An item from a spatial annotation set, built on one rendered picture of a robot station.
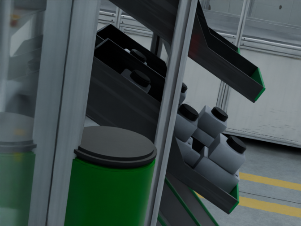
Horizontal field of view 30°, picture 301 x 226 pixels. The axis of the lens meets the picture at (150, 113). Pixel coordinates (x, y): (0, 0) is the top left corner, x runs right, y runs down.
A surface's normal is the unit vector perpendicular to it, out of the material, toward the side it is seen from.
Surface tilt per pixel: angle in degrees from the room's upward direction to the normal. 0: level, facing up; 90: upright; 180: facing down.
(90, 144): 0
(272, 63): 90
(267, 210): 0
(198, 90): 90
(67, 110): 90
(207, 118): 90
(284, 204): 0
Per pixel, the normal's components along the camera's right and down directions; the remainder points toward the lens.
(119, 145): 0.16, -0.94
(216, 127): -0.12, 0.27
